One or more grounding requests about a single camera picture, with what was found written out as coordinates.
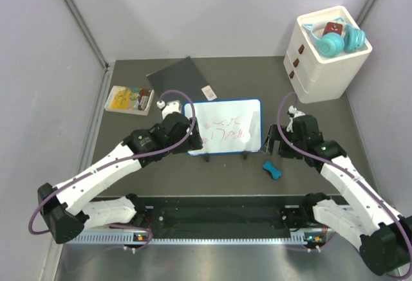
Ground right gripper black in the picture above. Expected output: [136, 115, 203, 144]
[261, 124, 306, 159]

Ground blue whiteboard eraser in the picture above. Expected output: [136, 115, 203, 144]
[263, 161, 282, 180]

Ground blue framed whiteboard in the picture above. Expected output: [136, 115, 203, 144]
[183, 98, 263, 156]

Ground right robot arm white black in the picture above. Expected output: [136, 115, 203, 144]
[263, 106, 411, 276]

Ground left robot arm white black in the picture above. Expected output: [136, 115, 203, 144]
[34, 111, 203, 244]

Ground yellow picture book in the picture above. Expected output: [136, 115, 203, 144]
[104, 86, 155, 116]

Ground dark grey notebook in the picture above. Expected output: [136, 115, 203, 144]
[146, 57, 218, 112]

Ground white drawer cabinet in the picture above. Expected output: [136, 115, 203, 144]
[284, 6, 373, 104]

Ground teal headphones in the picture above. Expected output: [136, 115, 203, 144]
[303, 21, 366, 58]

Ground brown square toy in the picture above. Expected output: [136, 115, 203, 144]
[323, 22, 343, 36]

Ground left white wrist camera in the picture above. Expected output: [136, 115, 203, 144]
[156, 100, 182, 120]

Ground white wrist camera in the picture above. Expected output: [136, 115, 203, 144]
[286, 105, 305, 132]
[156, 100, 182, 120]

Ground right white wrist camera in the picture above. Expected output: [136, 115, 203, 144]
[286, 105, 305, 132]

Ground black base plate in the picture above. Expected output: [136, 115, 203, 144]
[130, 195, 324, 239]

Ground grey slotted cable duct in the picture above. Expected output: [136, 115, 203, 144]
[66, 231, 326, 246]

